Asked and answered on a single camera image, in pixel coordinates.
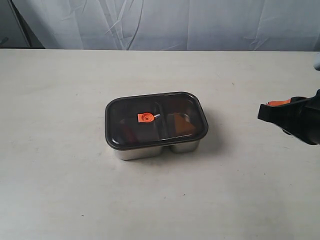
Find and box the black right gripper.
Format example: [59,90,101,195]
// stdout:
[257,90,320,145]

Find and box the yellow toy cheese wedge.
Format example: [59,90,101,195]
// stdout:
[173,113,196,136]

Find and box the dark transparent lunch box lid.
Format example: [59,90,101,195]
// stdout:
[104,91,209,150]

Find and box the red toy sausage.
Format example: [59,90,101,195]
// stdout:
[118,123,138,145]

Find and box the grey backdrop curtain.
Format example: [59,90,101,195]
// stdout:
[0,0,320,51]

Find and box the stainless steel lunch box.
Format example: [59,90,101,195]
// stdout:
[113,140,201,161]

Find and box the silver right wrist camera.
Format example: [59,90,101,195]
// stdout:
[313,52,320,71]

